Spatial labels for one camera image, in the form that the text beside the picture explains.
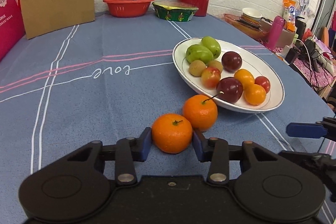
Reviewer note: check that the red plastic basin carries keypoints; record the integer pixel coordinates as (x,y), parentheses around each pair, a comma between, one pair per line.
(128,8)

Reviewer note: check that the dark red plum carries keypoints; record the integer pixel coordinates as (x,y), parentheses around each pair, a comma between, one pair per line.
(229,89)
(231,61)

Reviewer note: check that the green instant noodle bowl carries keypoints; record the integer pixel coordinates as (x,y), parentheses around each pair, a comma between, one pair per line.
(174,11)

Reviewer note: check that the red tomato-like fruit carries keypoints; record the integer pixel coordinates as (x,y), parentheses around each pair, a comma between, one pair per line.
(263,82)

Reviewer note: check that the pink thermos bottle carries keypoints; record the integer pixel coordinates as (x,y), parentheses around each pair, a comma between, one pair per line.
(275,32)

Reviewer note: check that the orange snack bag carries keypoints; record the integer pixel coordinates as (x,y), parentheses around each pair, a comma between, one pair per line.
(289,14)

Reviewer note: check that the red yellow small fruit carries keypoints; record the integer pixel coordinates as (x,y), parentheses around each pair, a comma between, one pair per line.
(210,77)

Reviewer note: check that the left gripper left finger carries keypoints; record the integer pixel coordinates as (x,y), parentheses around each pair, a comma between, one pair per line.
(124,153)

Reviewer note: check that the green fruit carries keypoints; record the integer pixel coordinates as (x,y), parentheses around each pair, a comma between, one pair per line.
(199,52)
(212,45)

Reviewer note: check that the orange mandarin with stem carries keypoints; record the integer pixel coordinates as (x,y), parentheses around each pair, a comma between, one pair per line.
(201,111)

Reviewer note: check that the pink shopping bag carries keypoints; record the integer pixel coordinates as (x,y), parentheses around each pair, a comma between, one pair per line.
(11,26)

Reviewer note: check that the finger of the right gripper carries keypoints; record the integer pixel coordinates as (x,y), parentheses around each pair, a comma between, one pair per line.
(306,130)

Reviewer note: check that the small tan round fruit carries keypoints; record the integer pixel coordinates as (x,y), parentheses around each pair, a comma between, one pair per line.
(215,64)

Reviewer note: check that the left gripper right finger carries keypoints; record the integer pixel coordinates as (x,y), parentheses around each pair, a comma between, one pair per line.
(219,153)

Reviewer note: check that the small orange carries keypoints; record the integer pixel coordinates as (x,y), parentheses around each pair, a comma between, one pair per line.
(245,77)
(255,94)

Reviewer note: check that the blue striped tablecloth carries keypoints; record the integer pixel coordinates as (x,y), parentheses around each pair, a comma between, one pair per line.
(111,78)

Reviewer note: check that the brown ceramic bowl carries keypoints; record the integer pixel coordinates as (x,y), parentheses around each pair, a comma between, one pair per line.
(252,32)

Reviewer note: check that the white cup on bowls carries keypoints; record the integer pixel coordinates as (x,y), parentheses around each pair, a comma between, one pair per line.
(251,13)

